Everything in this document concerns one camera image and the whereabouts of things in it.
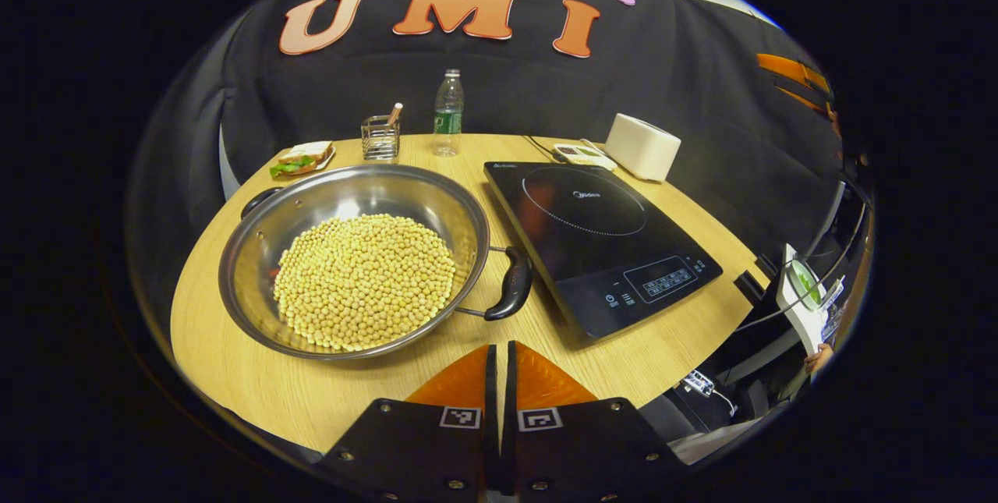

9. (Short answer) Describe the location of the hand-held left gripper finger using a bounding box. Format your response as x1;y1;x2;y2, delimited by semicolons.
316;345;500;503
501;341;691;503

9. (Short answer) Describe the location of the black induction cooktop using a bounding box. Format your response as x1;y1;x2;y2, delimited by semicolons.
483;161;724;340

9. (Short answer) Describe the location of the pile of yellow soybeans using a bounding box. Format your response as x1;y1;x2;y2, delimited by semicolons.
273;213;457;352

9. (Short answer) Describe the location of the steel pot with black handles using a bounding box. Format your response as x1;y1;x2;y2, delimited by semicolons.
218;164;535;361

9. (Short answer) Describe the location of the white toaster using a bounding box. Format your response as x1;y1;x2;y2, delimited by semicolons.
604;113;681;182

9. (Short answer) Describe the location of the white green printed card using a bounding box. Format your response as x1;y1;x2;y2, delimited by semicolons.
776;244;847;356

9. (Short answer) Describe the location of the metal spoon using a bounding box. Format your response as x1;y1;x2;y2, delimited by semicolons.
579;138;618;167

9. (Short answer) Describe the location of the white divided dish with beans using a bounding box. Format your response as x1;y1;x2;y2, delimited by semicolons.
554;143;618;172

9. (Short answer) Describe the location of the clear plastic water bottle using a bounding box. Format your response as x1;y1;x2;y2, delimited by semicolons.
433;69;465;158

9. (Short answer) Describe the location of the sandwich with lettuce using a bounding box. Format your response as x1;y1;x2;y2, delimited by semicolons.
269;141;338;180

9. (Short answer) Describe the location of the wire mesh holder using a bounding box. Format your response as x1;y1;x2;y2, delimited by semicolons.
360;115;402;162

